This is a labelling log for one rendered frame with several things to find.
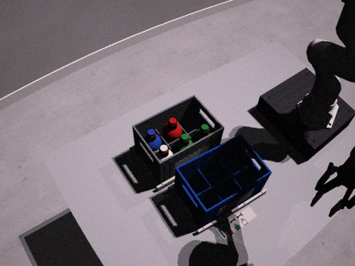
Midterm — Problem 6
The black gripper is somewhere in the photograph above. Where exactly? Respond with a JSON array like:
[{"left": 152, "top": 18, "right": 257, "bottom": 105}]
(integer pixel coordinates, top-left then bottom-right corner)
[{"left": 310, "top": 157, "right": 355, "bottom": 217}]

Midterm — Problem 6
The blue bottle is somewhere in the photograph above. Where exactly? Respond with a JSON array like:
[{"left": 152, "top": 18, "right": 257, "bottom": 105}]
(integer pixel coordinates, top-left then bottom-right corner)
[{"left": 143, "top": 129, "right": 162, "bottom": 152}]

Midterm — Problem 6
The white paper pick list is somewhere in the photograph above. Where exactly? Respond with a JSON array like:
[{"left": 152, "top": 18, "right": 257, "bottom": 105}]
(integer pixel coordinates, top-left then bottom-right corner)
[{"left": 215, "top": 206, "right": 257, "bottom": 240}]

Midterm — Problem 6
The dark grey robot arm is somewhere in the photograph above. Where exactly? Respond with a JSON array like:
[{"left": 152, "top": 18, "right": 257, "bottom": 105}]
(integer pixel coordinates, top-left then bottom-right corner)
[{"left": 296, "top": 0, "right": 355, "bottom": 130}]

